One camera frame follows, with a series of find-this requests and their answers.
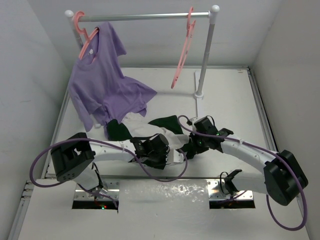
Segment green and white t-shirt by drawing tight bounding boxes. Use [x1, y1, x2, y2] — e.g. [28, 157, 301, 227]
[104, 112, 196, 160]

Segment pink plastic hanger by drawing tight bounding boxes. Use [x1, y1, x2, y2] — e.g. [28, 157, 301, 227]
[171, 6, 196, 89]

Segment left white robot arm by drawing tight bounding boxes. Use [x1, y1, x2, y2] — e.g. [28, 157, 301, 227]
[50, 132, 174, 192]

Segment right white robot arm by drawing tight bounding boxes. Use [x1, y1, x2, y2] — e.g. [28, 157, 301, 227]
[191, 128, 309, 206]

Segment purple t-shirt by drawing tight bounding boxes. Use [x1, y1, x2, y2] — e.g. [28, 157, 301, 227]
[68, 22, 157, 132]

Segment pink hanger with purple shirt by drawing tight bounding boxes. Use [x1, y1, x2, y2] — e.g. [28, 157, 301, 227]
[73, 11, 99, 59]

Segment white and silver clothes rack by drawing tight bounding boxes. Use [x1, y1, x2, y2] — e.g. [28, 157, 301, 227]
[64, 5, 220, 118]

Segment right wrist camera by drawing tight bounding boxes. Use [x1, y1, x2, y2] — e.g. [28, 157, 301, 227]
[191, 116, 218, 137]

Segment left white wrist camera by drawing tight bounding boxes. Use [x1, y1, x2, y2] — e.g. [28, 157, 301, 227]
[166, 149, 185, 166]

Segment silver front mounting rail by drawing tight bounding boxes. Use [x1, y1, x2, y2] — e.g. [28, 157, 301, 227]
[21, 176, 257, 201]

